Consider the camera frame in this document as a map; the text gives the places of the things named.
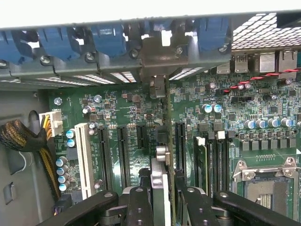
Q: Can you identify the blue card retention clip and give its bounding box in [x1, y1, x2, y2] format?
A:
[195, 17, 230, 54]
[90, 23, 127, 59]
[37, 26, 82, 62]
[0, 30, 21, 66]

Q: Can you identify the twisted red black wire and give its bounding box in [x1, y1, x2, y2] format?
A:
[223, 67, 301, 94]

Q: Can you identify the braided power cable white plug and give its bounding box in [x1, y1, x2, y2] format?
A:
[0, 110, 64, 203]

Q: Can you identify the white expansion slot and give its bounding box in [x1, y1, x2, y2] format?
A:
[74, 122, 95, 200]

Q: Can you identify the green motherboard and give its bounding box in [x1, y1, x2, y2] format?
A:
[48, 70, 301, 226]

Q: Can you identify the black RAM slot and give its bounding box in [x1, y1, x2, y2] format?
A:
[217, 130, 230, 196]
[208, 131, 217, 197]

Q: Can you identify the CPU socket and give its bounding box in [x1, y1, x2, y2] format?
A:
[231, 157, 301, 223]

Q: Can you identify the short black expansion slot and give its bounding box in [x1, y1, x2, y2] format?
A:
[137, 124, 150, 149]

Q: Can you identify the long black expansion slot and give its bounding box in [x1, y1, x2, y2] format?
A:
[174, 121, 187, 174]
[117, 125, 131, 189]
[97, 126, 113, 192]

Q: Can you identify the open black PC case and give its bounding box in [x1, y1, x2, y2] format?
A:
[0, 9, 301, 226]

